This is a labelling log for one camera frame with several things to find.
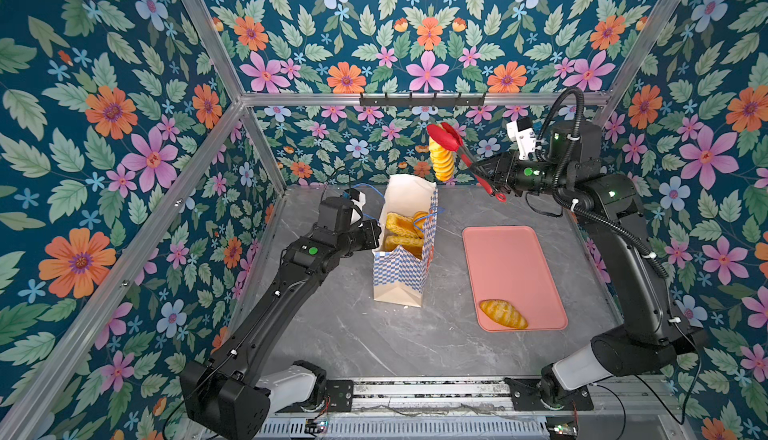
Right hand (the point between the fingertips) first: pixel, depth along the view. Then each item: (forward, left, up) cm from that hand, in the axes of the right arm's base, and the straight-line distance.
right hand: (474, 164), depth 60 cm
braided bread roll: (+12, +15, -34) cm, 39 cm away
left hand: (-1, +19, -17) cm, 26 cm away
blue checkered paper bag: (-7, +16, -34) cm, 38 cm away
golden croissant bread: (-14, -14, -43) cm, 47 cm away
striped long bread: (+5, +12, -36) cm, 39 cm away
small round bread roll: (+14, +10, -32) cm, 37 cm away
